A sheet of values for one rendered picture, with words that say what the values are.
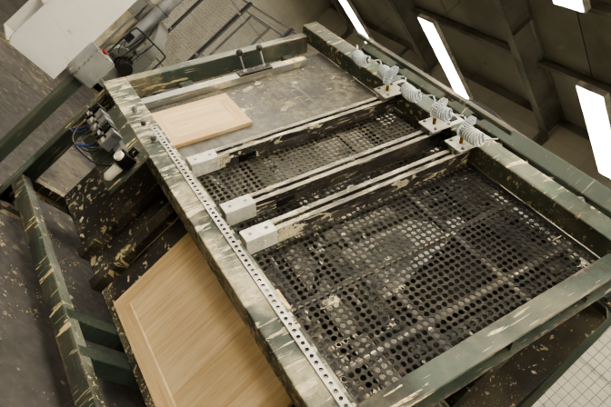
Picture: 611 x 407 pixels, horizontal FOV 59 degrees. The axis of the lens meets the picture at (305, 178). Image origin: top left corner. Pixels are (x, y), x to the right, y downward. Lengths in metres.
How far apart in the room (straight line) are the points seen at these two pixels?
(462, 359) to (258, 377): 0.69
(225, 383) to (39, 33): 4.89
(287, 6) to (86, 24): 6.43
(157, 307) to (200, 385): 0.42
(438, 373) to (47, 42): 5.44
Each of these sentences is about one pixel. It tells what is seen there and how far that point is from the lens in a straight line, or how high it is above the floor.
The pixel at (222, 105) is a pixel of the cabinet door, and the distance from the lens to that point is 2.77.
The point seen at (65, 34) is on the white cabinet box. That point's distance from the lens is 6.35.
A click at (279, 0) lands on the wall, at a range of 11.94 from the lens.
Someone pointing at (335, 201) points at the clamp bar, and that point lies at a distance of 2.10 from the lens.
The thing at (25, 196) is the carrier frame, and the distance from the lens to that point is 3.01.
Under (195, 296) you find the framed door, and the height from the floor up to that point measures 0.59.
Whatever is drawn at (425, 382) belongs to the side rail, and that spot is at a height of 1.08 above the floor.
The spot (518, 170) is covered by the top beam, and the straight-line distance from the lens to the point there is 2.37.
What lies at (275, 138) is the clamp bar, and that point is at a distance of 2.42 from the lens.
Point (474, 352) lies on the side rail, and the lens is 1.76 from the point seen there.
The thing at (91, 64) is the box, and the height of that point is 0.85.
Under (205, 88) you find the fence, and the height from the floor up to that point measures 1.17.
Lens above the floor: 1.23
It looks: level
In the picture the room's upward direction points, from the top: 47 degrees clockwise
